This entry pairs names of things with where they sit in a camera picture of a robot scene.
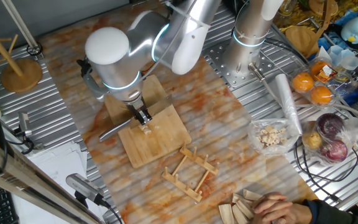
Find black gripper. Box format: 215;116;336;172
126;98;153;126

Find steel cleaver knife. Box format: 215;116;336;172
98;95;173;143

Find dark sleeved forearm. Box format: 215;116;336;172
301;198;358;224

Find plastic bag of lotus pieces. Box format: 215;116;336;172
247;118;301;156

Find person left hand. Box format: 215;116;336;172
252;213;287;224

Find person right hand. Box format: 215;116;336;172
252;191;313;224

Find wooden cutting board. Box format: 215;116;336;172
103;73;192;169

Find orange marble pattern mat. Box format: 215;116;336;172
37;4;319;224

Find wooden peg rack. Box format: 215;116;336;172
162;144;220;203

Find white paper stack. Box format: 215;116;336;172
11;141;107;224

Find pale wooden block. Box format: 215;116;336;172
231;203;250;224
242;189;265;202
236;198;257;221
218;203;236;224
231;192;245;205

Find roll of clear plastic bags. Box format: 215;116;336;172
274;73;304;136

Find oranges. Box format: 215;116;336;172
290;57;339;109

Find orange fruit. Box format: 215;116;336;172
291;72;314;93
309;85;334;105

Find round wooden board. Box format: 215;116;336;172
285;25;320;59

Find clear glass jar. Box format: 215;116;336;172
277;0;295;17

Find orange with paper label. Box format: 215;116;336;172
310;60;332;80

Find red onion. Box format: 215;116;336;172
319;139;349;163
316;113;345;140

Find clear plastic measuring cup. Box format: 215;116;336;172
327;45;358;72

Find wooden spoon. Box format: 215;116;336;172
308;0;339;41

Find clear plastic produce bag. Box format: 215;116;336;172
300;113;358;167

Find light blue plush toy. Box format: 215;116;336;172
340;16;358;44

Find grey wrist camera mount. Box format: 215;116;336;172
76;58;110;103

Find silver tube camera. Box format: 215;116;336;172
65;173;106;208

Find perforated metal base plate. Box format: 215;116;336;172
202;39;276;89

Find metal frame bar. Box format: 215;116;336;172
0;133;104;224

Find white pole with black ring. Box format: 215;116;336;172
1;0;44;57

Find thin black power cable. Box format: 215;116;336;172
293;141;358;203

